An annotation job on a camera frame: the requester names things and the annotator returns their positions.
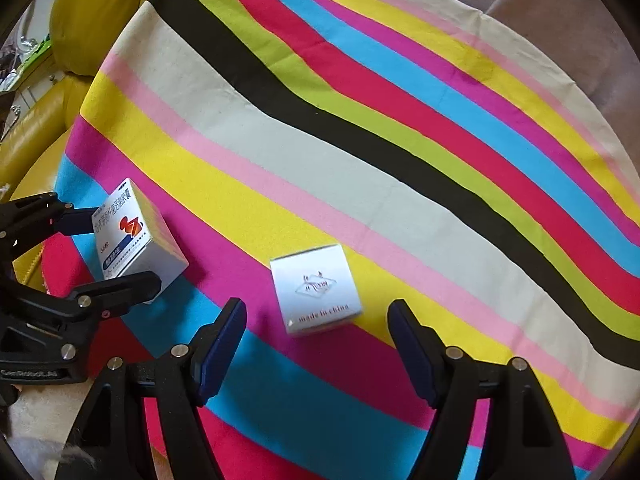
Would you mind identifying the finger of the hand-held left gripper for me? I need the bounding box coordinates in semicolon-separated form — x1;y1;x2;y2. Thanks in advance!
0;270;162;322
0;192;102;261

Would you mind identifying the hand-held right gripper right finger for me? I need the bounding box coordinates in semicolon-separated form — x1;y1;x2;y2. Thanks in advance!
387;299;576;480

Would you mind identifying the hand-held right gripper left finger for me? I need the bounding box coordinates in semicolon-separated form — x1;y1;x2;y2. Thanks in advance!
55;298;247;480

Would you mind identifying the white medicine box red figure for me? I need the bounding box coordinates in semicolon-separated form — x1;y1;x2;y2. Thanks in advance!
92;177;189;306

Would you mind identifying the white box grey logo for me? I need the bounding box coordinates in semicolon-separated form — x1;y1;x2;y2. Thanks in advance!
270;243;364;338

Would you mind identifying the beige velvet cushion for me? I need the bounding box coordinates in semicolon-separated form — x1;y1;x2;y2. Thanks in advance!
0;385;101;480

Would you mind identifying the cluttered side table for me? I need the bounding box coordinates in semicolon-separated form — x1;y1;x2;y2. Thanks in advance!
0;22;57;128

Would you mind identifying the yellow leather sofa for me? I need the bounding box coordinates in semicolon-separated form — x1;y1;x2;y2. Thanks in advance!
0;0;216;291

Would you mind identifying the rainbow striped cloth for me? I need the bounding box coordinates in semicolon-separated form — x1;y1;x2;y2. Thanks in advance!
42;0;640;480

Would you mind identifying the mauve plush blanket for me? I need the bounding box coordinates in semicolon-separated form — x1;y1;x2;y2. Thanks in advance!
320;0;640;171

